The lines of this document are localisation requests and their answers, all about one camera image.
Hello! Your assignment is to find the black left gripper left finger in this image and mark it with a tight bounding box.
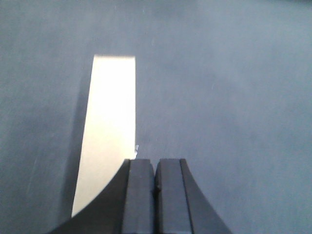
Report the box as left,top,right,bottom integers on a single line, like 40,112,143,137
51,159,155,234

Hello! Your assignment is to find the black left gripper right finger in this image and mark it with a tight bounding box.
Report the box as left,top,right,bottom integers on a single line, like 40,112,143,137
155,159,231,234

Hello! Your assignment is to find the brown cardboard package box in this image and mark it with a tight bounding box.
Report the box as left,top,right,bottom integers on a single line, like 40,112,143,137
72,55,136,216

